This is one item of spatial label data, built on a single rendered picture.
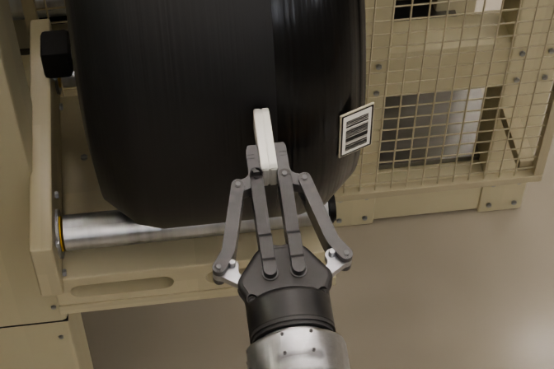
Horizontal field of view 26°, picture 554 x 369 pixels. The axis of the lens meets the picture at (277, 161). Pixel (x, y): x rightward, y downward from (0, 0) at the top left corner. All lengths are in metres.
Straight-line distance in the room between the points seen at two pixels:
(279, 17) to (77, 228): 0.47
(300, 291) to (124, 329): 1.48
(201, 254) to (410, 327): 1.03
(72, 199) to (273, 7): 0.62
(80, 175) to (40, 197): 0.21
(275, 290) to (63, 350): 0.85
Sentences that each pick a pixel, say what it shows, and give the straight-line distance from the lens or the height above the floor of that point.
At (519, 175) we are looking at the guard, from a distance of 2.34.
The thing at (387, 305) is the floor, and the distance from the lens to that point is 2.51.
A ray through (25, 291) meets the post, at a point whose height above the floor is 0.70.
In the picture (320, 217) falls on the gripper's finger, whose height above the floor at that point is 1.23.
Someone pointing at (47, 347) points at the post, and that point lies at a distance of 1.84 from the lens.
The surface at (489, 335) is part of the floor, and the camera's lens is 2.50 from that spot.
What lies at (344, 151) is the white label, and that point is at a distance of 1.23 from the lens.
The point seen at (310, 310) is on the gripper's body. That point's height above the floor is 1.24.
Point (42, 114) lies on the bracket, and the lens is 1.58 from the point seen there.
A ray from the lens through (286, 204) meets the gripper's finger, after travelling 1.10.
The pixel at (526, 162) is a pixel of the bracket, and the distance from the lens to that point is 2.33.
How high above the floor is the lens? 2.10
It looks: 50 degrees down
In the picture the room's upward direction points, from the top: straight up
